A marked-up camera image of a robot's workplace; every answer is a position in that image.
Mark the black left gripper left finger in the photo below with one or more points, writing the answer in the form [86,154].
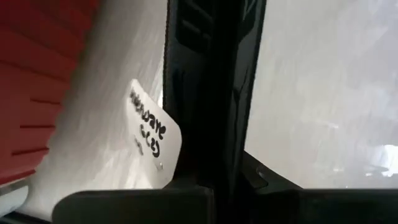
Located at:
[186,183]

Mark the red plastic bin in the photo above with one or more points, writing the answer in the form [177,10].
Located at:
[31,77]

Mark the small black cloth item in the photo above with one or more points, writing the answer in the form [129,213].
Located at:
[211,93]

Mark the black aluminium table frame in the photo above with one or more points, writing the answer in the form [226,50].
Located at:
[21,219]

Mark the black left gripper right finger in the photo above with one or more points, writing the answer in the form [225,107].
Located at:
[264,179]

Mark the white paper tag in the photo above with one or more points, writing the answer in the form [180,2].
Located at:
[146,115]

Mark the clear spray bottle grey trigger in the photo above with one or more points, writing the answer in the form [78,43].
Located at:
[12,199]

